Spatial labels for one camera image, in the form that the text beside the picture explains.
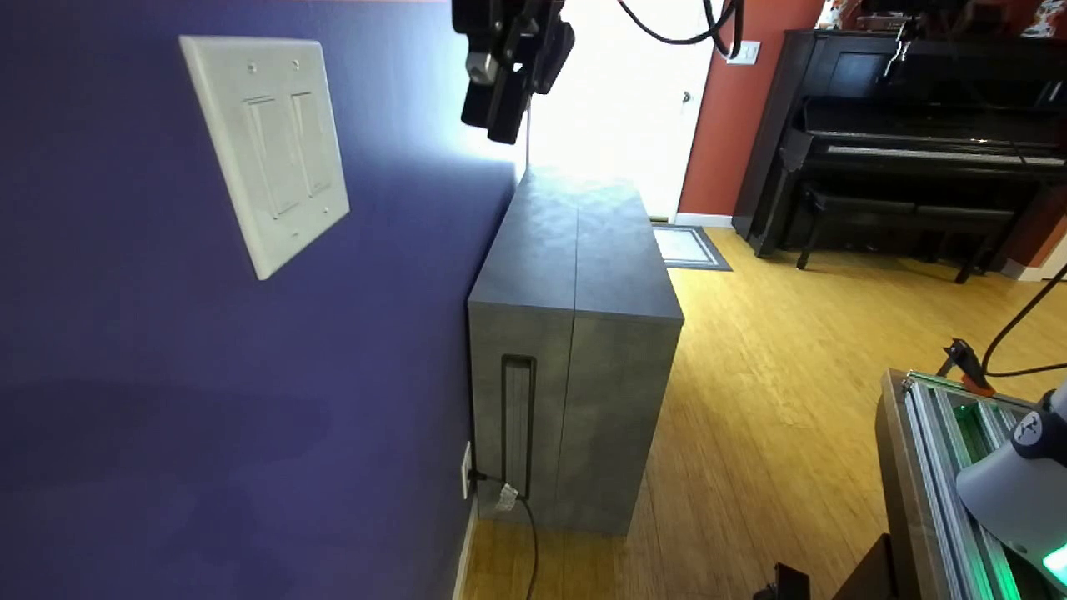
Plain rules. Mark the aluminium frame robot cart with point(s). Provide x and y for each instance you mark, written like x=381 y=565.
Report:
x=975 y=494

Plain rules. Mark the black upright piano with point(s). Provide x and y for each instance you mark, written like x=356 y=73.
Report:
x=923 y=122

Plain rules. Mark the grey door mat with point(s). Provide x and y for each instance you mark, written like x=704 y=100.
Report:
x=688 y=246

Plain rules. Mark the grey wooden cabinet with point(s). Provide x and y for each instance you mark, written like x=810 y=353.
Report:
x=570 y=332

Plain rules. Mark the white entrance door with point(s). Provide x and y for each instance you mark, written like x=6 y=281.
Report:
x=624 y=104

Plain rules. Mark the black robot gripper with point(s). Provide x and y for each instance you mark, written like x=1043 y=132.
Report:
x=508 y=37

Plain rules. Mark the white double light switch plate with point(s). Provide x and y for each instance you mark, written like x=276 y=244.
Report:
x=274 y=137

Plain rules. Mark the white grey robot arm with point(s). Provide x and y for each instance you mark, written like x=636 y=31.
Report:
x=574 y=332

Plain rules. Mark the white wall power outlet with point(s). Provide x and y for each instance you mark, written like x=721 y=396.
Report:
x=463 y=471

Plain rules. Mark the black piano bench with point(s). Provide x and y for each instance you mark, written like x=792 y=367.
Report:
x=985 y=225

